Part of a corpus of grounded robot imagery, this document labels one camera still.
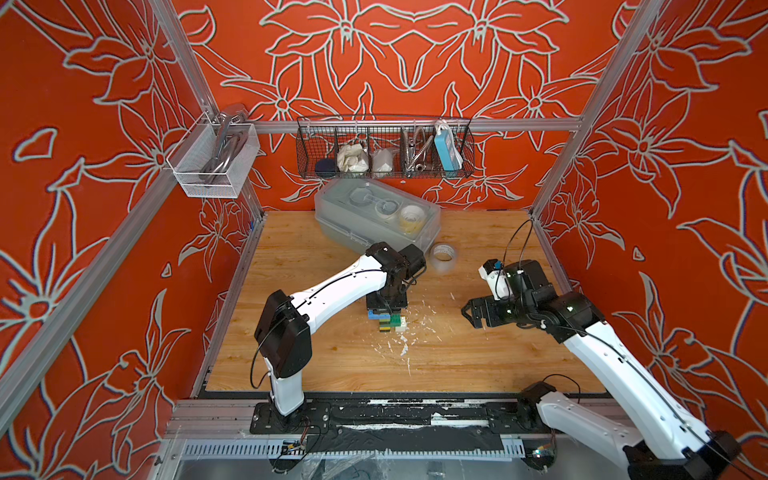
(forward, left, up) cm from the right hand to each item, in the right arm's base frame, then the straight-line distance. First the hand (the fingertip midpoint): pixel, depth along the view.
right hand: (472, 307), depth 72 cm
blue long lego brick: (+2, +25, -9) cm, 27 cm away
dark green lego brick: (+3, +19, -14) cm, 23 cm away
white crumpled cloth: (+44, +33, +13) cm, 57 cm away
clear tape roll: (+29, +1, -18) cm, 34 cm away
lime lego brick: (+1, +22, -11) cm, 25 cm away
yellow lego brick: (+2, +22, -18) cm, 28 cm away
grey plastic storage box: (+34, +29, 0) cm, 45 cm away
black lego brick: (+1, +22, -13) cm, 25 cm away
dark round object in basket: (+45, +42, +9) cm, 62 cm away
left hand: (+2, +19, -6) cm, 21 cm away
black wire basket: (+51, +22, +13) cm, 58 cm away
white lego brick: (+2, +16, -15) cm, 22 cm away
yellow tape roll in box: (+33, +14, -2) cm, 35 cm away
